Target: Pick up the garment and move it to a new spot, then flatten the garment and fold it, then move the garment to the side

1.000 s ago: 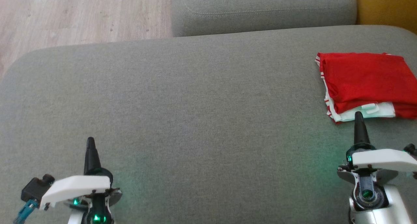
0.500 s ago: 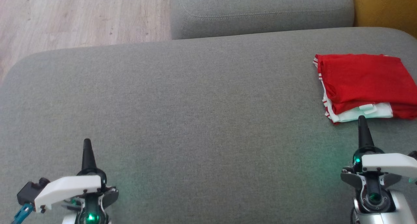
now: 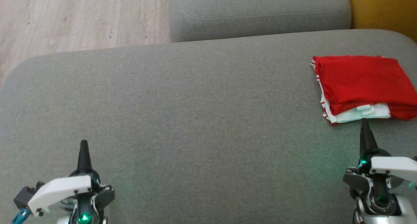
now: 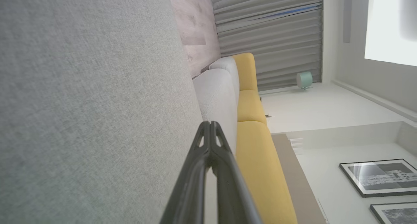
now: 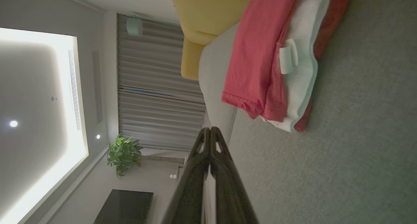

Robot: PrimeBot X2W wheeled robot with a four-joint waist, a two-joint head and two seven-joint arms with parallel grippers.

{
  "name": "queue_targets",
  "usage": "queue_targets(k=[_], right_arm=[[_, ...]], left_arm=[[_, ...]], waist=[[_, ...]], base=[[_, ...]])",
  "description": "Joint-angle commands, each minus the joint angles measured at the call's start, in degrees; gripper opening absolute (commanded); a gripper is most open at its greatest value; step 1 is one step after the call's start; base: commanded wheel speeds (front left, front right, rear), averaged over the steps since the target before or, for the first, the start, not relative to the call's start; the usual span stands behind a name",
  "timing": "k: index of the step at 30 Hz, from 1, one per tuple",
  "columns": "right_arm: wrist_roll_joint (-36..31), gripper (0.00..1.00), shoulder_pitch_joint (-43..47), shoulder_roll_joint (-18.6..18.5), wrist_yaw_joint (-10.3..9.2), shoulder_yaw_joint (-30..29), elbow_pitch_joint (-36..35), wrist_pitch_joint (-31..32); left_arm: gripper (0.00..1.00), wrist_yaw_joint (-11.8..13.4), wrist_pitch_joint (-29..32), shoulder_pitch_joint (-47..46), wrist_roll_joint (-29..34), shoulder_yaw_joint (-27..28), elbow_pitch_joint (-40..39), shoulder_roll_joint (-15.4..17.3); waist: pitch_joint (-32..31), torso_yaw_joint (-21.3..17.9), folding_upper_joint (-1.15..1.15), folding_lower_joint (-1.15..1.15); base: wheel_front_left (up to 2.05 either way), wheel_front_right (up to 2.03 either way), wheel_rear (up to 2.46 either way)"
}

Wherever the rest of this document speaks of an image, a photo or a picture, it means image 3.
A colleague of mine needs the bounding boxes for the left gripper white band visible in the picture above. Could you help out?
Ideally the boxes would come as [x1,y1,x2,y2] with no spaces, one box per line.
[28,140,114,216]

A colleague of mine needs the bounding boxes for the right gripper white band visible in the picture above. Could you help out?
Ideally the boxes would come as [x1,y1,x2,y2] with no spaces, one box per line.
[343,118,417,195]

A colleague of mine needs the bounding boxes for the red basketball jersey black print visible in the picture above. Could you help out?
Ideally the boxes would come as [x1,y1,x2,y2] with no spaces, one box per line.
[310,55,417,126]

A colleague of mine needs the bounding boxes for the grey fabric sofa seat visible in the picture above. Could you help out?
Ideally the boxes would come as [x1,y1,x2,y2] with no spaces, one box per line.
[0,29,417,224]

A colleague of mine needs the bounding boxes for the yellow panel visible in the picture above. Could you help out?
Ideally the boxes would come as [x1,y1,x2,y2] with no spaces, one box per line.
[346,0,417,43]

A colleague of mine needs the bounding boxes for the grey sofa back cushion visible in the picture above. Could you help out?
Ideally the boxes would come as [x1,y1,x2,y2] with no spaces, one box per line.
[169,0,352,43]

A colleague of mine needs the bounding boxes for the left cable blue connector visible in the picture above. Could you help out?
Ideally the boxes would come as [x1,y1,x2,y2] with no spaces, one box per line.
[12,208,32,224]

